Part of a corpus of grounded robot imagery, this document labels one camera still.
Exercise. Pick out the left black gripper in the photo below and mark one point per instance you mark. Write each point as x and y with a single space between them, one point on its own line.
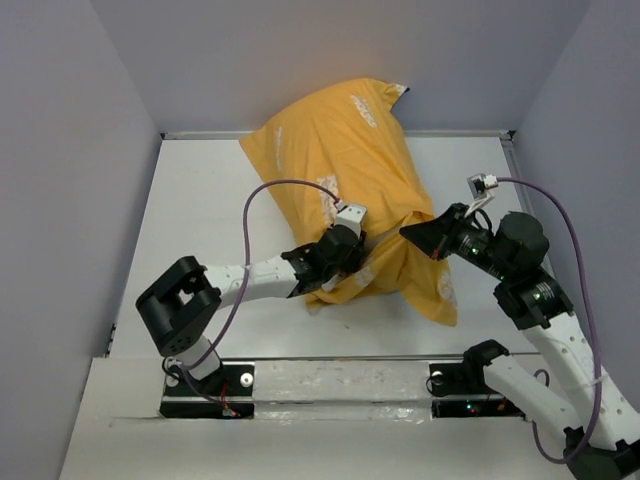
354 255

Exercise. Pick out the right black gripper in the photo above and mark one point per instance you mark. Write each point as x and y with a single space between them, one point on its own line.
435 236

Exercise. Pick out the yellow blue pillowcase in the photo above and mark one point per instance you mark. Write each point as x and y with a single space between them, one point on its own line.
344 141

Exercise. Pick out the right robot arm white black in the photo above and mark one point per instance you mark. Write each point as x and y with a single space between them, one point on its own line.
599 428

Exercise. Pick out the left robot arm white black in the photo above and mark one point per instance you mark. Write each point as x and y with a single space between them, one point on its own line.
177 308

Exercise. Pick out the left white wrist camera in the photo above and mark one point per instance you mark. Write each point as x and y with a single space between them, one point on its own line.
351 216

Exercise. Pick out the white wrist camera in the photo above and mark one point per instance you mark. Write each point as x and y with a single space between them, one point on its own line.
481 187
351 216

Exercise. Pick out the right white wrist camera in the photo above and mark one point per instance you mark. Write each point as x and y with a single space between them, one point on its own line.
481 187

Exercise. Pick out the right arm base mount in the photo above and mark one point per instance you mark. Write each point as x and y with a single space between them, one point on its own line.
458 389

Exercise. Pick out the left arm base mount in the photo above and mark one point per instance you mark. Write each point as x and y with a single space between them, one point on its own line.
225 395

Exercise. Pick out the aluminium frame rail back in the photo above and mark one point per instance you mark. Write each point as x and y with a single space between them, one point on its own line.
228 135

